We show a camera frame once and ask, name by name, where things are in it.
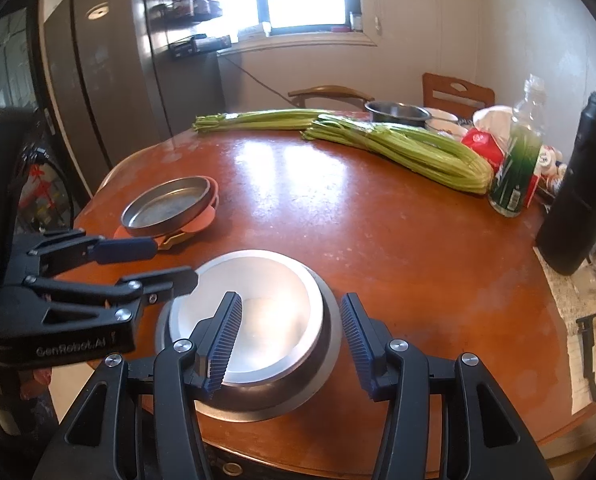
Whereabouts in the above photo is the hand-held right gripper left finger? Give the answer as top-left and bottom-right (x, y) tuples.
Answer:
(45, 291), (244, 480)

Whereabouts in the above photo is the salmon pink footed plate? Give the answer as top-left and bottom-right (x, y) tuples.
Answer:
(114, 176), (221, 241)

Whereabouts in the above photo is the printed paper sheet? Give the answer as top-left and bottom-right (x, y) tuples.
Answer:
(533, 245), (596, 416)

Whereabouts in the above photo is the clear bottle green label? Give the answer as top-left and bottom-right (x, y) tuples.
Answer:
(488, 74), (546, 218)

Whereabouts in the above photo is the white plastic bag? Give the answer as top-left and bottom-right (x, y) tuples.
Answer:
(472, 105), (516, 146)

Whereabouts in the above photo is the large steel bowl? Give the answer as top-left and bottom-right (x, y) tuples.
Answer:
(154, 250), (343, 423)

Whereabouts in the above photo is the black thermos flask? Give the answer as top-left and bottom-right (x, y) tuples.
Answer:
(535, 79), (596, 277)

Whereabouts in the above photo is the black rack with jars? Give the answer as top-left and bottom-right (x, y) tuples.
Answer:
(143, 0), (231, 58)

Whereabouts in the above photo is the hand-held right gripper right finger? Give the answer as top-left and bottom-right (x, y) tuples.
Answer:
(340, 293), (551, 480)

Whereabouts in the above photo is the shallow steel plate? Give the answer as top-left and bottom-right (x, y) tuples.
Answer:
(120, 176), (214, 238)

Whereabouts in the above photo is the grey refrigerator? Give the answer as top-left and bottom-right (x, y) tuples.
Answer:
(40, 0), (224, 196)

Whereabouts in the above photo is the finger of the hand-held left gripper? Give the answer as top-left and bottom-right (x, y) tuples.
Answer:
(12, 227), (160, 282)
(0, 266), (200, 337)

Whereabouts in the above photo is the thin wall cable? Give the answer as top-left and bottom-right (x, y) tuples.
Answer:
(222, 55), (301, 107)

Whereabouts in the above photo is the steel pot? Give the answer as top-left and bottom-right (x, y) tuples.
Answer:
(364, 100), (431, 128)

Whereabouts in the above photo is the small white bottle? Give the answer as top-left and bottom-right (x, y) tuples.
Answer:
(538, 144), (571, 196)

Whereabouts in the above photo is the wooden chair curved back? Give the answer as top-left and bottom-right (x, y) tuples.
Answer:
(288, 85), (376, 111)

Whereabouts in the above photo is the wooden chair with cutout back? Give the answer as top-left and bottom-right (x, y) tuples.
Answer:
(422, 72), (495, 111)

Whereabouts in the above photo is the dark cabinet with red decoration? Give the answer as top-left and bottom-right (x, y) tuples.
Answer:
(0, 5), (86, 241)

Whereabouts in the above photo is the red and white carton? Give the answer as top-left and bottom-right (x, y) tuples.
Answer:
(520, 145), (546, 209)

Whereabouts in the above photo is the thick celery bundle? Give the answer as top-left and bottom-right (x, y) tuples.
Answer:
(300, 114), (494, 196)

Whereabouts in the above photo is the white ceramic bowl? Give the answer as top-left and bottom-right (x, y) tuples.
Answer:
(425, 108), (470, 141)

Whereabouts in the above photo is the long thin celery bundle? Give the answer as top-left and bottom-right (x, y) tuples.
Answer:
(193, 108), (339, 134)

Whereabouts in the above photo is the red plastic bag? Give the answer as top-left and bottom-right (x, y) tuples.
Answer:
(460, 127), (509, 178)

